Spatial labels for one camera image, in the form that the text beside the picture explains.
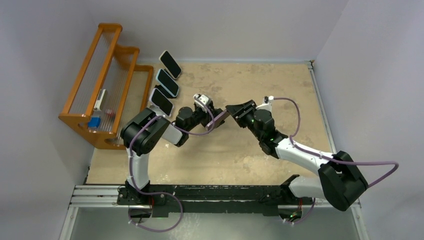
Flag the white item in rack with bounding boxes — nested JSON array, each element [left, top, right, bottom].
[[93, 89, 108, 112]]

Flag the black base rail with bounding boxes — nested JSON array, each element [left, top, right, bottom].
[[117, 182, 313, 218]]

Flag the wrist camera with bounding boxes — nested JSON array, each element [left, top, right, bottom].
[[193, 94, 212, 108], [256, 95, 274, 113]]

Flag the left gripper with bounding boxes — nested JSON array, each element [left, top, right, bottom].
[[185, 105, 218, 133]]

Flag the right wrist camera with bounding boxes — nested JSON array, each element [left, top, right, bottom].
[[256, 95, 274, 113]]

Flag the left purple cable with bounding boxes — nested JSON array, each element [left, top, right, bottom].
[[127, 96, 184, 233]]

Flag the blue block in rack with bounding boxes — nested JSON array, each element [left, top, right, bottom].
[[87, 117, 101, 129]]

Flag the white smartphone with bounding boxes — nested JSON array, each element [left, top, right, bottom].
[[149, 88, 174, 117], [158, 50, 182, 80]]

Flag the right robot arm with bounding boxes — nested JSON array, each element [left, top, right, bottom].
[[225, 96, 369, 211]]

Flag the orange wooden rack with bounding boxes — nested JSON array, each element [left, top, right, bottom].
[[58, 23, 154, 150]]

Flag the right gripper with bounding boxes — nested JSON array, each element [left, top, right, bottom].
[[225, 100, 264, 141]]

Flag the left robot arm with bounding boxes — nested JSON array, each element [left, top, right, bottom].
[[120, 104, 224, 205]]

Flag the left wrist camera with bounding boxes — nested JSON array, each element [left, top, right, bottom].
[[193, 94, 212, 108]]

